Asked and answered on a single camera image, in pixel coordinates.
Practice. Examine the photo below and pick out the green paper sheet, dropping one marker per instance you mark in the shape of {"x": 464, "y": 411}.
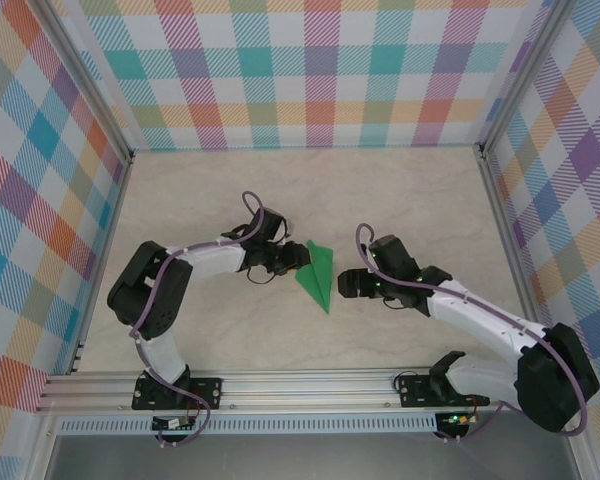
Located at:
{"x": 315, "y": 282}

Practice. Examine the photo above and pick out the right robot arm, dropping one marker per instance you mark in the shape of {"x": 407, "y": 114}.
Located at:
{"x": 555, "y": 385}

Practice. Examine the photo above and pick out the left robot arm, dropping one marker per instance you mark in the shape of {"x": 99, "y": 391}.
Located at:
{"x": 145, "y": 295}

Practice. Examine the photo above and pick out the small circuit board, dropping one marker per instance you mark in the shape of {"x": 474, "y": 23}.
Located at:
{"x": 457, "y": 419}
{"x": 170, "y": 425}

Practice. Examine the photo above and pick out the grey metal panel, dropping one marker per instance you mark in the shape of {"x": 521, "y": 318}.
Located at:
{"x": 305, "y": 460}

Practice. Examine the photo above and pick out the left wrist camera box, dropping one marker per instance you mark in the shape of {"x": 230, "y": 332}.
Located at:
{"x": 286, "y": 231}

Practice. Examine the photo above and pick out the aluminium mounting rail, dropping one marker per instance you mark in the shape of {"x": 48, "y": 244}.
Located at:
{"x": 305, "y": 387}

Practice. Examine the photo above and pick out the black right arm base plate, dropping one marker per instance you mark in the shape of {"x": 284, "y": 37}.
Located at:
{"x": 415, "y": 390}

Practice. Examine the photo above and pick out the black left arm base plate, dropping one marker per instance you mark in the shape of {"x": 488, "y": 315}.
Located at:
{"x": 207, "y": 390}

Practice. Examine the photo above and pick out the aluminium side rail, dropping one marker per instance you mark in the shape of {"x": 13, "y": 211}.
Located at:
{"x": 103, "y": 255}
{"x": 506, "y": 225}

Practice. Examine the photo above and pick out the aluminium frame post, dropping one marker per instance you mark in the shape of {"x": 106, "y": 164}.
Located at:
{"x": 522, "y": 75}
{"x": 582, "y": 455}
{"x": 97, "y": 85}
{"x": 40, "y": 450}

